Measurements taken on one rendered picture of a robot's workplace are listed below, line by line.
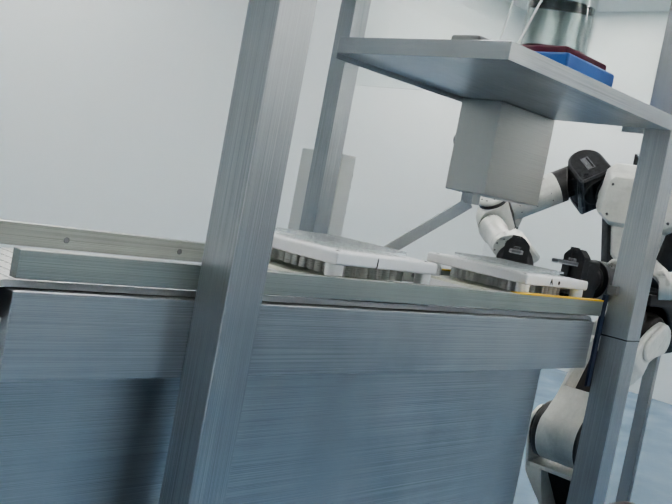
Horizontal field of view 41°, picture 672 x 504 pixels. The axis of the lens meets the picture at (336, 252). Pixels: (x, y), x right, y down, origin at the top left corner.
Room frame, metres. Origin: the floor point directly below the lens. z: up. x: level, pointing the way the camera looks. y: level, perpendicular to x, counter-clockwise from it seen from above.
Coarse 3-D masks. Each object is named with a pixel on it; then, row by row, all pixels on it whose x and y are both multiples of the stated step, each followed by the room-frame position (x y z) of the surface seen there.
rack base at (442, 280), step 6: (432, 276) 1.87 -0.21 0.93; (438, 276) 1.87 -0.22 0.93; (444, 276) 1.90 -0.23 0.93; (432, 282) 1.86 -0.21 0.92; (438, 282) 1.85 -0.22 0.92; (444, 282) 1.84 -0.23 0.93; (450, 282) 1.83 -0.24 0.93; (456, 282) 1.82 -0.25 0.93; (462, 282) 1.83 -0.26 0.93; (474, 288) 1.79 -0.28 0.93; (480, 288) 1.78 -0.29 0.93; (486, 288) 1.79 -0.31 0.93
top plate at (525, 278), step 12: (432, 252) 1.88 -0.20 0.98; (444, 264) 1.85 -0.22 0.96; (456, 264) 1.83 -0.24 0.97; (468, 264) 1.81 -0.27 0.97; (480, 264) 1.79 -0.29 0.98; (492, 276) 1.77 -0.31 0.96; (504, 276) 1.75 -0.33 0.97; (516, 276) 1.73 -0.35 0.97; (528, 276) 1.72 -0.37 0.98; (540, 276) 1.75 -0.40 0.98; (552, 276) 1.82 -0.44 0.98; (564, 276) 1.92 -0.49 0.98; (576, 288) 1.86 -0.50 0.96
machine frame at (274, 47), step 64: (256, 0) 1.11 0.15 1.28; (256, 64) 1.10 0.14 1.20; (256, 128) 1.08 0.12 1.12; (320, 128) 2.58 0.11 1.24; (256, 192) 1.09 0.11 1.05; (320, 192) 2.55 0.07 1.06; (640, 192) 1.91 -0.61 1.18; (256, 256) 1.11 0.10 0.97; (640, 256) 1.89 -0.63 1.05; (192, 320) 1.12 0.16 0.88; (256, 320) 1.12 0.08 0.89; (640, 320) 1.92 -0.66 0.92; (192, 384) 1.10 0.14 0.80; (192, 448) 1.09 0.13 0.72
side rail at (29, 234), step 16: (0, 224) 1.21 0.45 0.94; (16, 224) 1.23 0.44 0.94; (32, 224) 1.25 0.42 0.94; (0, 240) 1.22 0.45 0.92; (16, 240) 1.23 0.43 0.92; (32, 240) 1.25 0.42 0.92; (48, 240) 1.27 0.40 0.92; (64, 240) 1.28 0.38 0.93; (80, 240) 1.30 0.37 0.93; (96, 240) 1.32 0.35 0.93; (112, 240) 1.34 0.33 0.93; (128, 240) 1.36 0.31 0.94; (144, 240) 1.38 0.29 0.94; (160, 240) 1.40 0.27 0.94; (176, 240) 1.43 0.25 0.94; (144, 256) 1.39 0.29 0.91; (160, 256) 1.41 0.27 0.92; (176, 256) 1.43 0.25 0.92; (192, 256) 1.45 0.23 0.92; (448, 272) 1.96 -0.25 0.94
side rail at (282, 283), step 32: (32, 256) 0.96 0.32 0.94; (64, 256) 0.99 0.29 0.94; (96, 256) 1.02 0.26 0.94; (192, 288) 1.12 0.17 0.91; (288, 288) 1.24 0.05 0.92; (320, 288) 1.28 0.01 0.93; (352, 288) 1.33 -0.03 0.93; (384, 288) 1.39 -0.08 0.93; (416, 288) 1.44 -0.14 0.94; (448, 288) 1.51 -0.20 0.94
